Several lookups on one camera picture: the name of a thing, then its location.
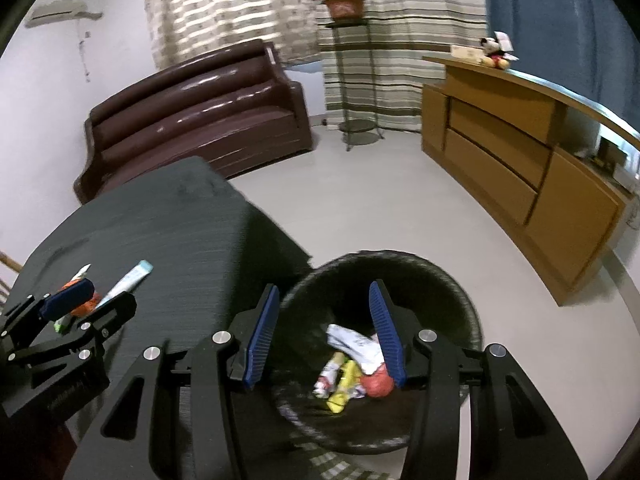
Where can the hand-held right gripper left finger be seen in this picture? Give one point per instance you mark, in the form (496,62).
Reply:
(260,335)

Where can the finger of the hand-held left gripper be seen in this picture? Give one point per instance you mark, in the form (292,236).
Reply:
(67,297)
(110,310)

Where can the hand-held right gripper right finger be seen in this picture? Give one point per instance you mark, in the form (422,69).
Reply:
(387,335)

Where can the small orange wrapper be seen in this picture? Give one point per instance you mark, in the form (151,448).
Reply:
(82,306)

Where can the white teal toothpaste tube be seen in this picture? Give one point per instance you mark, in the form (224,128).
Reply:
(127,280)

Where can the black woven waste bin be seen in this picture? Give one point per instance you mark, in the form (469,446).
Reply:
(440,290)

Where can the yellow wrapper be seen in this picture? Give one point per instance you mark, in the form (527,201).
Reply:
(342,387)

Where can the white red wrapper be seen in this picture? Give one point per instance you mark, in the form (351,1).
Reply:
(327,377)

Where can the dark grey table cloth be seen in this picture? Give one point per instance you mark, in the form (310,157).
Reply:
(165,230)

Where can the wooden cabinet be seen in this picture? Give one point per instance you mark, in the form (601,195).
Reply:
(490,160)

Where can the black metal plant stand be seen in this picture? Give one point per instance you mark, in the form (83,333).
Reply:
(357,127)

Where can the brown leather sofa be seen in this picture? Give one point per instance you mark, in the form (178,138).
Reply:
(200,110)

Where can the white air conditioner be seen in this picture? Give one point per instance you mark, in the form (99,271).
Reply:
(62,11)

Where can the small brown box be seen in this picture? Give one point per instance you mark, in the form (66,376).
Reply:
(610,152)

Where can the white device on shelf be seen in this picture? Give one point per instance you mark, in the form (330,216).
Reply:
(627,170)

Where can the beige flat box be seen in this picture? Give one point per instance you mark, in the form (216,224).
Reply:
(465,52)

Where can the mouse plush toy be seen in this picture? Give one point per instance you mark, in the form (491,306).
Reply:
(495,55)

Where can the green striped curtain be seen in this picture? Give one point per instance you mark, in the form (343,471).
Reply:
(410,35)

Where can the white paper tag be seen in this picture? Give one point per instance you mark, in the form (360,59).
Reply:
(502,40)

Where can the beige patterned curtain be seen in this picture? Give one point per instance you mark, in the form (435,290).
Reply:
(220,10)

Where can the potted plant in terracotta pot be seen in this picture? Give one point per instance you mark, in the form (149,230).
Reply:
(344,5)

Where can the blue curtain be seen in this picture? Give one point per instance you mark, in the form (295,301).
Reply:
(565,20)

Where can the wooden chair frame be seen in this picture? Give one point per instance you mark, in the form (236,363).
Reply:
(6,262)

